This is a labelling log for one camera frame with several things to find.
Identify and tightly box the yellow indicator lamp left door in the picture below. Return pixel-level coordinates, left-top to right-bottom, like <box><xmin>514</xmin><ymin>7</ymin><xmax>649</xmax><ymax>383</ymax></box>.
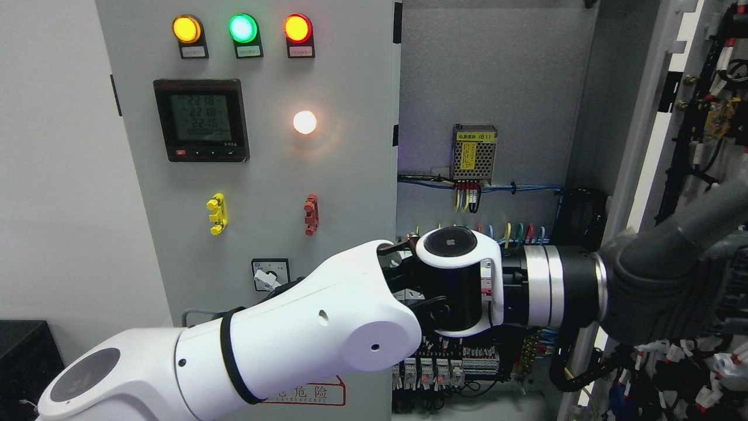
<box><xmin>171</xmin><ymin>14</ymin><xmax>209</xmax><ymax>60</ymax></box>

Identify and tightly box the grey cabinet door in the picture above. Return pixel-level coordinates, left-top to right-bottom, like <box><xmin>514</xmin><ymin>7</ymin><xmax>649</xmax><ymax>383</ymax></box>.
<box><xmin>95</xmin><ymin>0</ymin><xmax>403</xmax><ymax>421</ymax></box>
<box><xmin>551</xmin><ymin>1</ymin><xmax>746</xmax><ymax>420</ymax></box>

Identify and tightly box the white rotary selector switch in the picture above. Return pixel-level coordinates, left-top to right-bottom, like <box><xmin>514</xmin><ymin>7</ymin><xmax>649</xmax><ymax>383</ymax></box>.
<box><xmin>251</xmin><ymin>258</ymin><xmax>290</xmax><ymax>291</ymax></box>

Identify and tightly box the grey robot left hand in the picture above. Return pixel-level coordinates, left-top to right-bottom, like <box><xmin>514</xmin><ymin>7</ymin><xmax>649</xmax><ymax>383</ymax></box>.
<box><xmin>600</xmin><ymin>175</ymin><xmax>747</xmax><ymax>346</ymax></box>

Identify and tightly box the red terminal connector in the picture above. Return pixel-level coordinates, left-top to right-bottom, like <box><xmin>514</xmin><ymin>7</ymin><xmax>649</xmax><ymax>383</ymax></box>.
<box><xmin>303</xmin><ymin>194</ymin><xmax>320</xmax><ymax>236</ymax></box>

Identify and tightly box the relay and terminal row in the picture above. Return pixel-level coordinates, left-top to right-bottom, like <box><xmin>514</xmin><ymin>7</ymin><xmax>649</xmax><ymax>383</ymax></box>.
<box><xmin>391</xmin><ymin>332</ymin><xmax>512</xmax><ymax>391</ymax></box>

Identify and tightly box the white glowing indicator lamp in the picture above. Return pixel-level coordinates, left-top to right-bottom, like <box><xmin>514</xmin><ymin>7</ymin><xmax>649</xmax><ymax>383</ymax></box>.
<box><xmin>292</xmin><ymin>110</ymin><xmax>318</xmax><ymax>135</ymax></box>

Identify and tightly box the red indicator lamp left door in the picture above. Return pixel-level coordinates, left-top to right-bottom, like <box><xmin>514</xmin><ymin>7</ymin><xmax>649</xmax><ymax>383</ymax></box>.
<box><xmin>283</xmin><ymin>13</ymin><xmax>316</xmax><ymax>59</ymax></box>

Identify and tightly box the yellow terminal connector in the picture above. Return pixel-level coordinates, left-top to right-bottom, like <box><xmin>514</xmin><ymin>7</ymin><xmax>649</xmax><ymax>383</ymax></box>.
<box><xmin>206</xmin><ymin>192</ymin><xmax>228</xmax><ymax>236</ymax></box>

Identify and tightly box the green indicator lamp left door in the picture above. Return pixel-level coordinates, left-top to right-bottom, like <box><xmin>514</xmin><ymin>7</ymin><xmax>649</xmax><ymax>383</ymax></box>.
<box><xmin>227</xmin><ymin>13</ymin><xmax>264</xmax><ymax>59</ymax></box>

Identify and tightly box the black digital power meter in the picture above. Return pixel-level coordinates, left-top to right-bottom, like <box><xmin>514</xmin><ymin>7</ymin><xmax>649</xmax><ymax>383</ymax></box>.
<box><xmin>153</xmin><ymin>79</ymin><xmax>250</xmax><ymax>163</ymax></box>

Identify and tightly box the red electric hazard warning sticker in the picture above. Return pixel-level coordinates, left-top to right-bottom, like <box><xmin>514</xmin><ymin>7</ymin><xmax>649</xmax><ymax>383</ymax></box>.
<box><xmin>264</xmin><ymin>376</ymin><xmax>347</xmax><ymax>407</ymax></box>

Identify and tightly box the black box at left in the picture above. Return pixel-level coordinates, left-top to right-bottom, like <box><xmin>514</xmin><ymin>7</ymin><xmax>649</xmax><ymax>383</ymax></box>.
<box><xmin>1</xmin><ymin>320</ymin><xmax>64</xmax><ymax>420</ymax></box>

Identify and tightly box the perforated metal power supply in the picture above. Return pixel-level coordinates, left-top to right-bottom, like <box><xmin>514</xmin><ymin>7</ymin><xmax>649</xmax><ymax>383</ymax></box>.
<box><xmin>451</xmin><ymin>123</ymin><xmax>498</xmax><ymax>184</ymax></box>

